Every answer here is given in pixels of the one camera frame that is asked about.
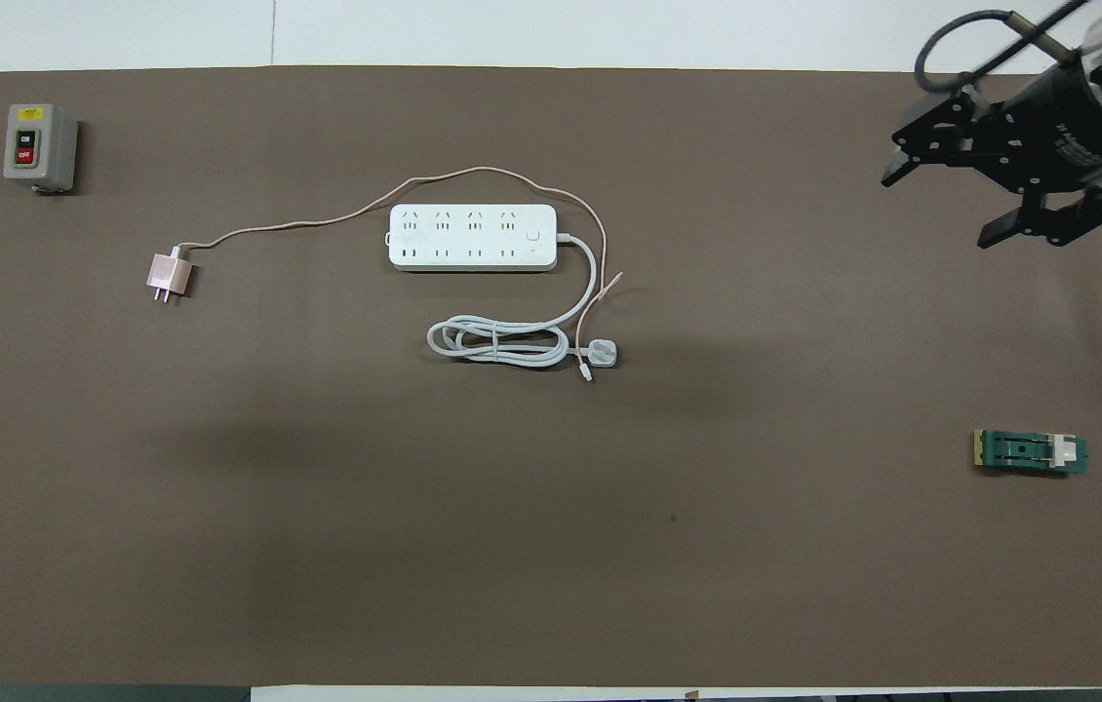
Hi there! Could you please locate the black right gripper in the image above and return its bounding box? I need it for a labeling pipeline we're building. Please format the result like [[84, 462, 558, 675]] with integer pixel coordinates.
[[880, 57, 1102, 249]]

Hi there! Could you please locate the pink charger adapter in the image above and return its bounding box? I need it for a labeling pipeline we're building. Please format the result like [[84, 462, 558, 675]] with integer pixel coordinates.
[[145, 245, 194, 304]]

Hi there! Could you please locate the pink charging cable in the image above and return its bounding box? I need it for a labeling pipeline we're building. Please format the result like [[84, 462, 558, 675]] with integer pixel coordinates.
[[177, 166, 626, 383]]

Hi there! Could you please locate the white power strip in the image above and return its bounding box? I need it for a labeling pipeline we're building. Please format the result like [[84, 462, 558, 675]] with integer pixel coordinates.
[[387, 202, 559, 273]]

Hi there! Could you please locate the brown table mat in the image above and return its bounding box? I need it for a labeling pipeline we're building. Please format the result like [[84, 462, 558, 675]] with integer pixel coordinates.
[[0, 65, 1102, 688]]

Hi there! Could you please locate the grey on-off switch box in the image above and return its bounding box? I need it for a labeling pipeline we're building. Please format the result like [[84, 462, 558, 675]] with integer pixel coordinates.
[[3, 102, 80, 195]]

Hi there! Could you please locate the white power cord with plug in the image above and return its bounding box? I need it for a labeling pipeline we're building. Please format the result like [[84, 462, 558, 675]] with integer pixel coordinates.
[[426, 232, 621, 370]]

